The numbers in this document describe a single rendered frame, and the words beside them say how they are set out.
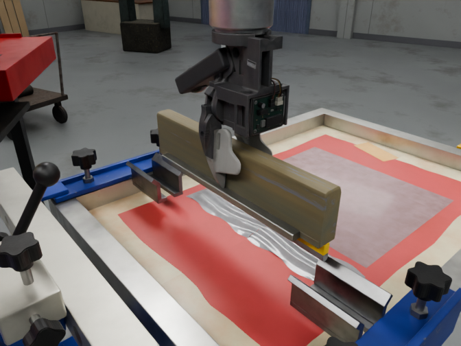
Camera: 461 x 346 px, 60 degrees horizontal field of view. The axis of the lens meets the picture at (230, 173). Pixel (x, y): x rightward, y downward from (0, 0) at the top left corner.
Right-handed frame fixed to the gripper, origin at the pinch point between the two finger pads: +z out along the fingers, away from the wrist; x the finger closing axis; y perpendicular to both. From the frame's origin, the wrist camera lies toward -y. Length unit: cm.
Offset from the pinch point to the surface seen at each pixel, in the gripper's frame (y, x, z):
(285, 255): 7.4, 4.8, 13.2
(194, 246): -3.9, -4.4, 13.5
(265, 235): 1.9, 6.0, 12.9
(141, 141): -256, 115, 109
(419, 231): 17.6, 27.4, 13.6
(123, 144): -261, 100, 109
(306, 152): -16.4, 38.1, 13.5
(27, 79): -99, -1, 5
